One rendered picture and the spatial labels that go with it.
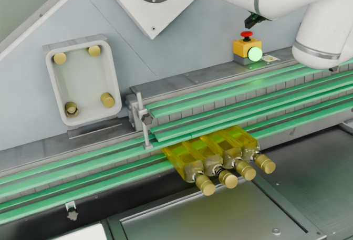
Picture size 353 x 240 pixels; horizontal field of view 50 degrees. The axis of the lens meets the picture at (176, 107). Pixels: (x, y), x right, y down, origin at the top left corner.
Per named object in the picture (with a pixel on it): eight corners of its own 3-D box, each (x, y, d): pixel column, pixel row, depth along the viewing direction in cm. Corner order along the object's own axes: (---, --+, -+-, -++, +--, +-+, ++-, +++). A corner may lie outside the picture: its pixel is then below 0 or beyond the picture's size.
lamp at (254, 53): (247, 61, 123) (252, 63, 120) (246, 48, 121) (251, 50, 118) (259, 58, 124) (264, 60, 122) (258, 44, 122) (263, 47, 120)
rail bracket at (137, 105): (135, 138, 111) (148, 158, 100) (125, 85, 103) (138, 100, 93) (145, 135, 111) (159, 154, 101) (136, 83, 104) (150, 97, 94)
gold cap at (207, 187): (196, 188, 95) (203, 198, 92) (195, 177, 94) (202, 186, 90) (208, 184, 96) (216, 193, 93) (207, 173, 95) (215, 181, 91)
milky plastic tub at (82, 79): (61, 117, 113) (64, 128, 106) (41, 45, 104) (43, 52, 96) (116, 102, 118) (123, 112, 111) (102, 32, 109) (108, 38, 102)
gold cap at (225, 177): (220, 185, 96) (227, 190, 91) (216, 173, 95) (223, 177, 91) (232, 180, 96) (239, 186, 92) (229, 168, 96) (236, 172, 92)
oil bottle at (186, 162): (161, 151, 116) (188, 188, 98) (158, 135, 114) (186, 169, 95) (177, 146, 118) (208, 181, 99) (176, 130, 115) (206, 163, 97)
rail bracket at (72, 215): (64, 205, 110) (70, 234, 99) (58, 186, 108) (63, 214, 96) (78, 200, 112) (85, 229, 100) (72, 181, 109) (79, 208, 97)
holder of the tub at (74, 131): (65, 132, 116) (69, 142, 109) (41, 45, 104) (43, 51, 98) (118, 117, 121) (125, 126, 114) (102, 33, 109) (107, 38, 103)
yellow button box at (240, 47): (232, 60, 129) (244, 65, 123) (231, 39, 126) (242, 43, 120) (250, 55, 131) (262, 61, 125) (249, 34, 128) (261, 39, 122)
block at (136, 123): (128, 123, 116) (134, 133, 110) (122, 95, 112) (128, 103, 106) (139, 120, 117) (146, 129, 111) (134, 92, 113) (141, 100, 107)
